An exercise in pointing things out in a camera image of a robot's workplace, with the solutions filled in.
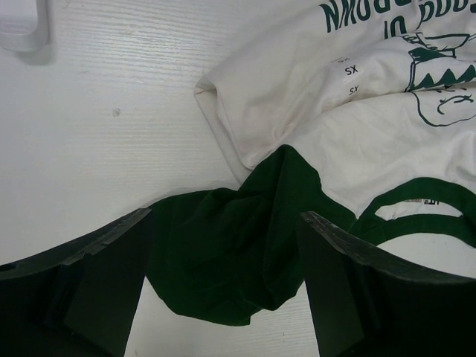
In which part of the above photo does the white clothes rack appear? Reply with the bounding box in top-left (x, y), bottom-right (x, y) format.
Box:
top-left (1, 0), bottom-right (49, 53)

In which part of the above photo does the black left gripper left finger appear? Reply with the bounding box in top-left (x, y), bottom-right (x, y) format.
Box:
top-left (1, 208), bottom-right (153, 356)

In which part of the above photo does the white and green t-shirt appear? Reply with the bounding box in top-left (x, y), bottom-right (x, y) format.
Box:
top-left (147, 1), bottom-right (475, 326)

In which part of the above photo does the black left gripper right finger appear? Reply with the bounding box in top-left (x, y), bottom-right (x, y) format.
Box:
top-left (299, 211), bottom-right (475, 356)

